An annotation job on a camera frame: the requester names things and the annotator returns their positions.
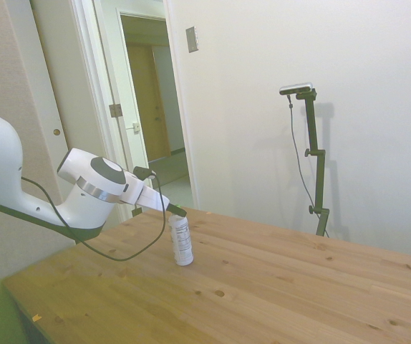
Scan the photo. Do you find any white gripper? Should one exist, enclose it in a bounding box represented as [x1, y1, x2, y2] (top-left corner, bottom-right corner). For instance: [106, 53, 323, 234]
[118, 171, 188, 218]

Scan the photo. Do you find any white green-capped water bottle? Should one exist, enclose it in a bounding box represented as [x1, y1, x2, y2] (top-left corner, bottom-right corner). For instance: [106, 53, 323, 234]
[168, 204, 195, 267]

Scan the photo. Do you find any brown wooden hallway door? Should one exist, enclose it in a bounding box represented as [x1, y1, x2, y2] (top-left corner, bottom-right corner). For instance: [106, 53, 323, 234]
[125, 41, 173, 162]

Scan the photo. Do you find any white door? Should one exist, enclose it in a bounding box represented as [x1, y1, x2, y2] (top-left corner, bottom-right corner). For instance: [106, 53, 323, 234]
[29, 0, 99, 223]

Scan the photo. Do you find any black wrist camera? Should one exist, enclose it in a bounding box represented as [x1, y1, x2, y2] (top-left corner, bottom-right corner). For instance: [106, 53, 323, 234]
[132, 165, 158, 181]

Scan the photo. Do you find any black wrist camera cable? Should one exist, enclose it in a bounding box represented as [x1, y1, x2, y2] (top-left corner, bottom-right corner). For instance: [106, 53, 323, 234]
[19, 175, 173, 262]

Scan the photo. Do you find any black camera stand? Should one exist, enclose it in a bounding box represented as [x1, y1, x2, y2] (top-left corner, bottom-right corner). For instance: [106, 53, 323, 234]
[294, 89, 332, 237]

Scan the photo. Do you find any white door frame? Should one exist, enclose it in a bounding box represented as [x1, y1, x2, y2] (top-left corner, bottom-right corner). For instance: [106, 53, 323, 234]
[69, 0, 201, 223]

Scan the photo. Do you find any grey exterior camera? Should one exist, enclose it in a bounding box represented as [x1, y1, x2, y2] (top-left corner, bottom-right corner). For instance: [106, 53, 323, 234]
[279, 82, 315, 97]

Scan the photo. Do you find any metal wall switch plate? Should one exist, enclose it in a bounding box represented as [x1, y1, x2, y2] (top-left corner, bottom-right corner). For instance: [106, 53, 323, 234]
[185, 25, 200, 54]

